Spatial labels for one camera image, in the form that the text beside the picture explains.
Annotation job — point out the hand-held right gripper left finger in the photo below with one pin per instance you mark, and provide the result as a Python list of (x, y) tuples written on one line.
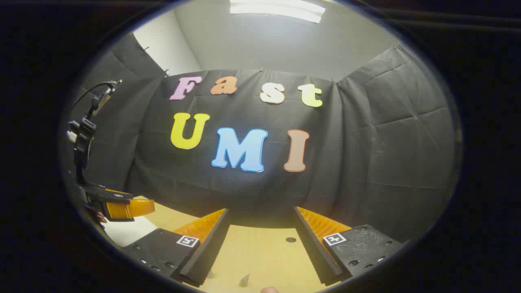
[(208, 252)]

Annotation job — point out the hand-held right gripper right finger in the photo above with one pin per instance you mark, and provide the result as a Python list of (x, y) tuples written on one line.
[(314, 248)]

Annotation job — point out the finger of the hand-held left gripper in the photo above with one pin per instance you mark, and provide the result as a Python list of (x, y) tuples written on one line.
[(126, 209)]

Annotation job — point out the black backdrop cloth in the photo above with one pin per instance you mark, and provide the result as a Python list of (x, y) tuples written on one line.
[(366, 154)]

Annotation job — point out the ceiling light panel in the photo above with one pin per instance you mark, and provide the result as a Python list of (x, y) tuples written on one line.
[(276, 8)]

